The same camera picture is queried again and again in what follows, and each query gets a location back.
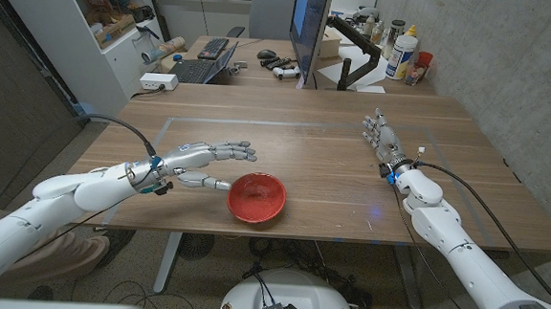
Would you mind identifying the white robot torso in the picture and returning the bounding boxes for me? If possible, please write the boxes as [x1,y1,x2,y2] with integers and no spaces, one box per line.
[216,264,360,309]

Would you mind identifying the wooden office desk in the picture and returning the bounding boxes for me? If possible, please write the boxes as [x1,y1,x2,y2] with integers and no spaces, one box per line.
[157,31,441,99]

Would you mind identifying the white game controller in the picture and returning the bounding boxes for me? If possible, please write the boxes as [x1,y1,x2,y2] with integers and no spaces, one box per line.
[272,64,302,82]

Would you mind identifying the cardboard box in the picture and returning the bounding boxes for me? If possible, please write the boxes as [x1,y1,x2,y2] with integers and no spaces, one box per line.
[82,11,139,51]

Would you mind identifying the black laptop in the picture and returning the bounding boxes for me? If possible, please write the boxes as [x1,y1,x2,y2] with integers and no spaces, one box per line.
[167,36,239,87]

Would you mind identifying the black keyboard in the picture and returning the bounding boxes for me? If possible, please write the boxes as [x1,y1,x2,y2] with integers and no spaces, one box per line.
[196,35,230,62]

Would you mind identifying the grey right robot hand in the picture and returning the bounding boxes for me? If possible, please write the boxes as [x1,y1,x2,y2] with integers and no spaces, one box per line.
[359,106,418,176]

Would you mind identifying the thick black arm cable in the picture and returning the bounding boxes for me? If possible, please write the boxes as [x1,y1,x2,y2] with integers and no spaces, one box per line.
[0,107,162,249]
[405,160,551,309]

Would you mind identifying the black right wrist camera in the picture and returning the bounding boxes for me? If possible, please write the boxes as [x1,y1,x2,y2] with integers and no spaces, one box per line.
[377,162,398,186]

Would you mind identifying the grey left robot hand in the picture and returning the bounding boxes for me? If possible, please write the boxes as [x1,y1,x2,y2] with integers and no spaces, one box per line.
[146,134,260,195]

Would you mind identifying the white shelf unit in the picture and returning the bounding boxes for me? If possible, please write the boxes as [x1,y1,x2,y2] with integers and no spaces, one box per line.
[0,0,169,127]

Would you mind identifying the black remote control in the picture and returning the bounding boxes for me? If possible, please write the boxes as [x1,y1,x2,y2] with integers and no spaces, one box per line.
[259,54,293,72]

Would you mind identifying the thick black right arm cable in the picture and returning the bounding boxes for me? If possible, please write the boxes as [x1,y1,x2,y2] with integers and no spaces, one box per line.
[405,160,551,309]

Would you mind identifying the black computer monitor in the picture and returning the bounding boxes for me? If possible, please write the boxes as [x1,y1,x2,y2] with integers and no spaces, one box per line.
[285,0,333,90]

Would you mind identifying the beige wooden box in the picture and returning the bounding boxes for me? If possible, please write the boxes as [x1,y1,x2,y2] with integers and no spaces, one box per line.
[318,26,344,61]

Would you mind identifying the white paper sheets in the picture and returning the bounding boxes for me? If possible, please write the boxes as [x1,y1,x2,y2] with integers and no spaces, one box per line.
[315,43,392,94]

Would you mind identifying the white power strip box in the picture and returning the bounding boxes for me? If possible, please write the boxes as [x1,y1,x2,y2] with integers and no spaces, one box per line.
[138,72,180,93]

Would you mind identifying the person leg khaki trousers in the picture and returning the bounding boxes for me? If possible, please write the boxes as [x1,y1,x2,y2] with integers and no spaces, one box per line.
[0,226,112,294]

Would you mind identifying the dark lidded jar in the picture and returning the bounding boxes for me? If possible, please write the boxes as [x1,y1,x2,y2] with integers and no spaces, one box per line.
[381,18,408,61]

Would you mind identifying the white wipes canister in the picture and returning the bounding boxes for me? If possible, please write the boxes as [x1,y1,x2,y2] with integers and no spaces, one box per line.
[385,33,419,82]

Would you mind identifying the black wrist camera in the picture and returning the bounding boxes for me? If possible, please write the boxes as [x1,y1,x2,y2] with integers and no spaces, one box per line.
[377,162,398,186]
[151,179,175,198]

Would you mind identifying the rolled paper tube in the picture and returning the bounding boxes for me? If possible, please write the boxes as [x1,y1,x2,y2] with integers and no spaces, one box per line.
[141,33,187,68]

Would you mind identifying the grey office chair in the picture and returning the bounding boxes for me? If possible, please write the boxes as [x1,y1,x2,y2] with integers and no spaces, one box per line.
[225,0,298,43]

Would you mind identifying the red bowl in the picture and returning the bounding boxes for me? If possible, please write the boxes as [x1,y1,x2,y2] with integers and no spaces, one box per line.
[225,170,289,227]

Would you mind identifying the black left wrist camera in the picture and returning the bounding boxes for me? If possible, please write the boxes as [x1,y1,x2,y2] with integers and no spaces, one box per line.
[151,179,175,198]

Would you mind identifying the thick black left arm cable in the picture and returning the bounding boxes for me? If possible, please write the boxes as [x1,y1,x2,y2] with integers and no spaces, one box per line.
[0,107,162,249]

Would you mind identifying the grey table leg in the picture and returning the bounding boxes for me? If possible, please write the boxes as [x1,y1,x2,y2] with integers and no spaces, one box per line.
[152,231,185,296]
[388,244,426,309]

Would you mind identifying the black floor fan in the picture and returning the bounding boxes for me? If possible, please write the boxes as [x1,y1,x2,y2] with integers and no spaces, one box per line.
[177,232,215,263]

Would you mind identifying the white low cabinet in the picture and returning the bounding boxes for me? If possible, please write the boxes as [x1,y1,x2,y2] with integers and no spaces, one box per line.
[155,0,255,54]

